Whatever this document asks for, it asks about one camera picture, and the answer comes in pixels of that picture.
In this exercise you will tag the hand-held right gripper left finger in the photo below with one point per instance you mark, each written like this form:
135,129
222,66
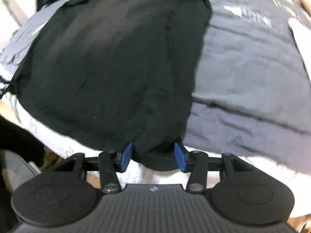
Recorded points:
126,156

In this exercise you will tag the black t-shirt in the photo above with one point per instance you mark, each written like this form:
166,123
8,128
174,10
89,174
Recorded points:
109,77

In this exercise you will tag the grey quilted bedspread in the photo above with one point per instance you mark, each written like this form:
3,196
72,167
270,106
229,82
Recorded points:
243,77

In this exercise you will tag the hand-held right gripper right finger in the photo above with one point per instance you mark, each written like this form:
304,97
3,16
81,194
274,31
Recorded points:
181,156

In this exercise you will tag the white folded garment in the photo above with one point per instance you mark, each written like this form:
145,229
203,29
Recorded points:
300,36

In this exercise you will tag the grey chair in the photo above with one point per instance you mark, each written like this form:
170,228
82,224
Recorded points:
17,167

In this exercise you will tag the white quilted sheet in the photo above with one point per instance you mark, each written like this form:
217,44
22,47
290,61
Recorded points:
48,136

